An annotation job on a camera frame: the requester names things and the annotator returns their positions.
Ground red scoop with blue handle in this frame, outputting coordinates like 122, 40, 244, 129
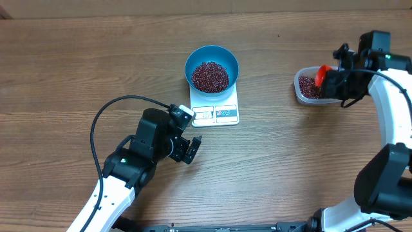
315, 65, 333, 88

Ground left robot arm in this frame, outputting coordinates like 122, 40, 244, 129
68, 104, 201, 231

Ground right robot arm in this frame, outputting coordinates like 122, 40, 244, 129
302, 30, 411, 231

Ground white digital kitchen scale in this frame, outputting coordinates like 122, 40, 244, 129
189, 84, 239, 128

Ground red beans in bowl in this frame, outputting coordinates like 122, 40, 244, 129
192, 61, 229, 93

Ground blue metal bowl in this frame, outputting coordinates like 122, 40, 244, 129
185, 45, 240, 95

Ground red adzuki beans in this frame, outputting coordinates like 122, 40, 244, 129
298, 76, 321, 99

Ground clear plastic food container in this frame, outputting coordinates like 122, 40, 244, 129
294, 66, 340, 106

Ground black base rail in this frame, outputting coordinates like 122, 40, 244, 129
109, 217, 321, 232

